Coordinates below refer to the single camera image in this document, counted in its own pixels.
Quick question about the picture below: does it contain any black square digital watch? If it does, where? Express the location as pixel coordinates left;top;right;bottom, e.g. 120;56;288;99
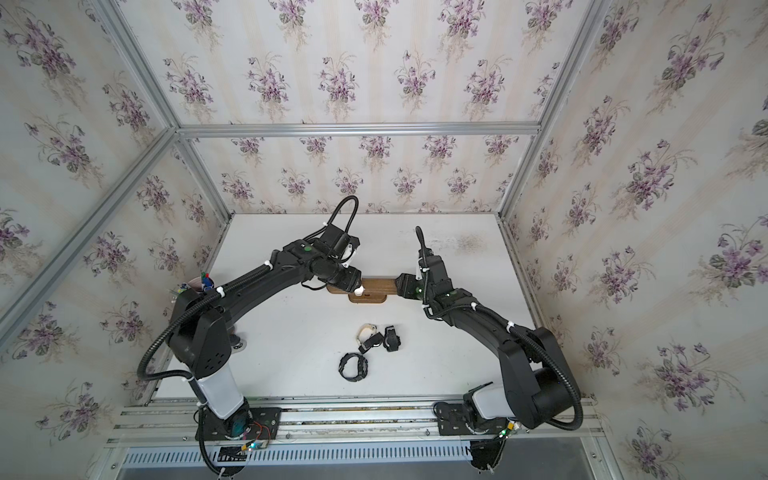
384;325;402;352

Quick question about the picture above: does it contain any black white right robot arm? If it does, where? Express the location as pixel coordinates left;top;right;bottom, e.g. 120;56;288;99
394;255;584;431

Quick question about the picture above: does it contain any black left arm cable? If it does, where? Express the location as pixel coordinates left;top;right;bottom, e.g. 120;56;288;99
136;195;360;383

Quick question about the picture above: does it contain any slotted white cable duct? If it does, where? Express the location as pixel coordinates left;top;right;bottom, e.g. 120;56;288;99
122;440;472;469

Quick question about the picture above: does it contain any brown wooden watch stand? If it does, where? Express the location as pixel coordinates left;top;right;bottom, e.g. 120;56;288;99
326;278;397;304

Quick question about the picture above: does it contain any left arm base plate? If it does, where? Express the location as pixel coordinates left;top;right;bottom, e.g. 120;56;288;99
195;407;282;442

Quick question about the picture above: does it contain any black round bracelet watch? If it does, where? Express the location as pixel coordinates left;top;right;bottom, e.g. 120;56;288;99
337;352;369;383

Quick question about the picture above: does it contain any aluminium mounting rail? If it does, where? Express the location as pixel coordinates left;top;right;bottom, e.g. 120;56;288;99
104;395;601;448

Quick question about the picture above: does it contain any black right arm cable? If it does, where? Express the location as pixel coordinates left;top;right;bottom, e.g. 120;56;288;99
413;226;584;432

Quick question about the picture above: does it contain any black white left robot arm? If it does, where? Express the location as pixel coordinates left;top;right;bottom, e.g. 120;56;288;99
166;232;362;440

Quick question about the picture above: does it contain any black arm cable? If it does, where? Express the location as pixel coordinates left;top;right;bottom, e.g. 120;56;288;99
413;226;584;432
136;195;360;383

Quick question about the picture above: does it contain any dark grey strap watch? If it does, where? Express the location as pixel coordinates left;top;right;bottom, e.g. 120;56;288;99
358;332;384;355

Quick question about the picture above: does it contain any pink pen cup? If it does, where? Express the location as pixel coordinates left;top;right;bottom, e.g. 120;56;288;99
173;272;216;294

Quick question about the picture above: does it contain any beige band smartwatch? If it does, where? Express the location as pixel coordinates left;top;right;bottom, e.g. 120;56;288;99
356;323;378;344

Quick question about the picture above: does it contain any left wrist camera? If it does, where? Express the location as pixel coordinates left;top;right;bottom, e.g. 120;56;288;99
332;232;360;263

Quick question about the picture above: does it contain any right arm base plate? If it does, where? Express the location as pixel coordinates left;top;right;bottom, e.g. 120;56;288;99
432;401;486;436

